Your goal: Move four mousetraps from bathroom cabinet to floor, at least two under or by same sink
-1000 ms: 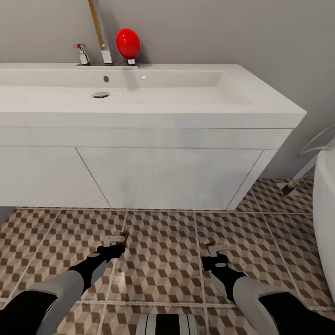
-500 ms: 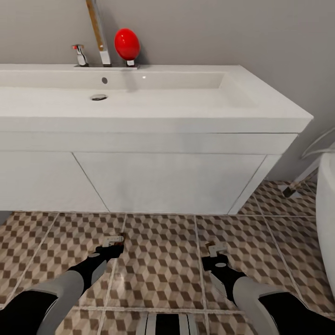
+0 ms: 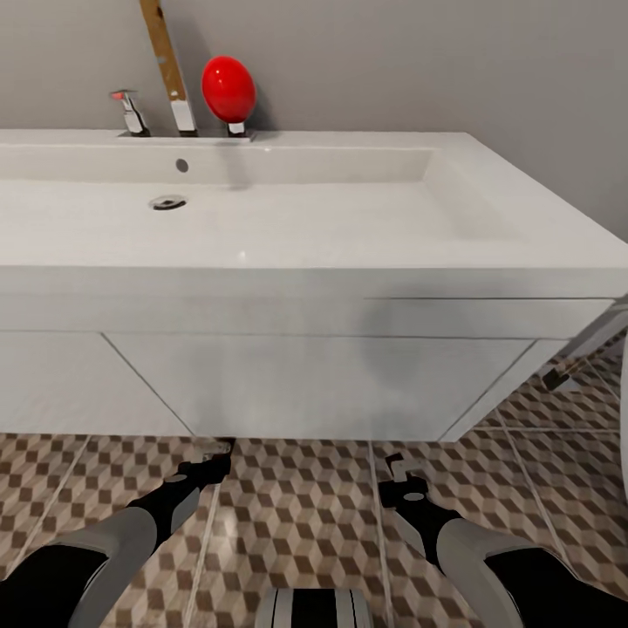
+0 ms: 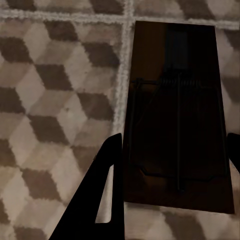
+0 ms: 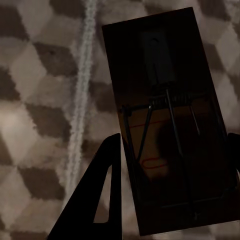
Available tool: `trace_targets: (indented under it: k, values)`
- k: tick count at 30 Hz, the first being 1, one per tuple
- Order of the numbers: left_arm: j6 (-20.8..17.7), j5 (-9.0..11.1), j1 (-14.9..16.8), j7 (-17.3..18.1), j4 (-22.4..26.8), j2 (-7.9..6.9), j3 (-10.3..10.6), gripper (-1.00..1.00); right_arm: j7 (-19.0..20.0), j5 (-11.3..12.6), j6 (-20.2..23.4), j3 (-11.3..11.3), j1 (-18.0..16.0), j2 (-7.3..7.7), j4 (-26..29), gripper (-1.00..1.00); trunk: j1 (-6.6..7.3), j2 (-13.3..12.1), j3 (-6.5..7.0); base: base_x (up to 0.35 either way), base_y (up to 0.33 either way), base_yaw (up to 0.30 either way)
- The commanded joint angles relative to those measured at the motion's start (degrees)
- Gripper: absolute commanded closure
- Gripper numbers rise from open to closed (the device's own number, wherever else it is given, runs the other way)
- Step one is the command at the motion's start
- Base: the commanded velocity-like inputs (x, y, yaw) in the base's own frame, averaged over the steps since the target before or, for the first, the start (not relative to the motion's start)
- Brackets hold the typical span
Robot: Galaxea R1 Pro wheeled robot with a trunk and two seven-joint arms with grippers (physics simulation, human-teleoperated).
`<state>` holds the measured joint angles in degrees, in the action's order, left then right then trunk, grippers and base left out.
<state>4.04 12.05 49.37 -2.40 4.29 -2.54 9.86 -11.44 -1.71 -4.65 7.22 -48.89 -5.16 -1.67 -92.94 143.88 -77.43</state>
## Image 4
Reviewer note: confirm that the mousetrap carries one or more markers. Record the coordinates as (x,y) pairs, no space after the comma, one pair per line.
(175,150)

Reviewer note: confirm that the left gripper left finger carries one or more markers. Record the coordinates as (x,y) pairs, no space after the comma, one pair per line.
(78,221)

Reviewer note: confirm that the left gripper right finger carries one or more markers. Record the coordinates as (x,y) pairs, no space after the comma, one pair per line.
(233,144)

